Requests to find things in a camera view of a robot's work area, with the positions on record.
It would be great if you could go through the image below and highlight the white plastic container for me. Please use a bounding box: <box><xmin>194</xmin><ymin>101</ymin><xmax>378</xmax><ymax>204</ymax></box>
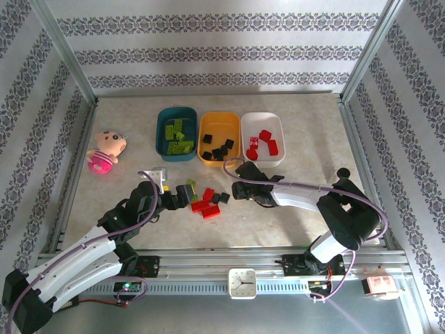
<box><xmin>240</xmin><ymin>111</ymin><xmax>286</xmax><ymax>168</ymax></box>

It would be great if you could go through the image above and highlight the pink plush doll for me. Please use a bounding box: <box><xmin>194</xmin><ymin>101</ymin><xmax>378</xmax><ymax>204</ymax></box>
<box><xmin>86</xmin><ymin>129</ymin><xmax>129</xmax><ymax>175</ymax></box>

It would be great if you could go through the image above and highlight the orange plastic container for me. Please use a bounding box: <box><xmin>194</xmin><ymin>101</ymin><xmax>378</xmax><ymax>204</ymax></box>
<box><xmin>197</xmin><ymin>111</ymin><xmax>241</xmax><ymax>169</ymax></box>

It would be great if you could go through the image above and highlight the teal plastic container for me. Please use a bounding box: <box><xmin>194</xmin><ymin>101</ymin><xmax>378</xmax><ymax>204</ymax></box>
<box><xmin>155</xmin><ymin>106</ymin><xmax>198</xmax><ymax>164</ymax></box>

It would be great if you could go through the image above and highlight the white square clock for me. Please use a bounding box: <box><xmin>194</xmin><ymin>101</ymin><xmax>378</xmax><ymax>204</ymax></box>
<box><xmin>227</xmin><ymin>268</ymin><xmax>258</xmax><ymax>301</ymax></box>

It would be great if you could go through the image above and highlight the pink box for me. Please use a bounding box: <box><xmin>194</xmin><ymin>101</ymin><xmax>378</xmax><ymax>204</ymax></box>
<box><xmin>361</xmin><ymin>274</ymin><xmax>401</xmax><ymax>302</ymax></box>

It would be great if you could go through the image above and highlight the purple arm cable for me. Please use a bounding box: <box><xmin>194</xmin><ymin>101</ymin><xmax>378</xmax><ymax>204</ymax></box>
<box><xmin>223</xmin><ymin>157</ymin><xmax>389</xmax><ymax>244</ymax></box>
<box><xmin>5</xmin><ymin>170</ymin><xmax>159</xmax><ymax>334</ymax></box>

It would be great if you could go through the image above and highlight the aluminium mounting rail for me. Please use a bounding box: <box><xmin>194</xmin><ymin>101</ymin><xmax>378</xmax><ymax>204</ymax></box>
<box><xmin>33</xmin><ymin>247</ymin><xmax>407</xmax><ymax>281</ymax></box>

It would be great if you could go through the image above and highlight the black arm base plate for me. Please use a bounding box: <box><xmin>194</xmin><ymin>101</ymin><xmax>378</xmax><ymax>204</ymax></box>
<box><xmin>282</xmin><ymin>253</ymin><xmax>346</xmax><ymax>278</ymax></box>
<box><xmin>133</xmin><ymin>255</ymin><xmax>161</xmax><ymax>279</ymax></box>

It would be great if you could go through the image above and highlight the aluminium side rail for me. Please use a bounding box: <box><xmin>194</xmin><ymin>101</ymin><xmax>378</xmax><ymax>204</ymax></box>
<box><xmin>337</xmin><ymin>99</ymin><xmax>407</xmax><ymax>252</ymax></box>
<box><xmin>38</xmin><ymin>99</ymin><xmax>100</xmax><ymax>257</ymax></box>

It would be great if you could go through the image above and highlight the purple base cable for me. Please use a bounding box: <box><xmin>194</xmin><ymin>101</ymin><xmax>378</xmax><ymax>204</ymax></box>
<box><xmin>116</xmin><ymin>276</ymin><xmax>147</xmax><ymax>308</ymax></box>
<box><xmin>310</xmin><ymin>252</ymin><xmax>357</xmax><ymax>303</ymax></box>

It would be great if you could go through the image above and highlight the grey slotted cable duct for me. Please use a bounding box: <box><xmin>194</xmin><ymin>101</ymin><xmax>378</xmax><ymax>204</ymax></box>
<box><xmin>78</xmin><ymin>279</ymin><xmax>314</xmax><ymax>297</ymax></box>

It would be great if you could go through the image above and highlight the red and black wire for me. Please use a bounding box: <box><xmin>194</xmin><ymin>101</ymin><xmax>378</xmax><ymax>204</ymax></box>
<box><xmin>78</xmin><ymin>299</ymin><xmax>128</xmax><ymax>309</ymax></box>

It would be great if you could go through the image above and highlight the aluminium frame post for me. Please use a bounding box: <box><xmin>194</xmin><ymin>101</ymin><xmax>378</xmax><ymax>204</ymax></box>
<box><xmin>342</xmin><ymin>0</ymin><xmax>410</xmax><ymax>102</ymax></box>
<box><xmin>33</xmin><ymin>0</ymin><xmax>98</xmax><ymax>105</ymax></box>

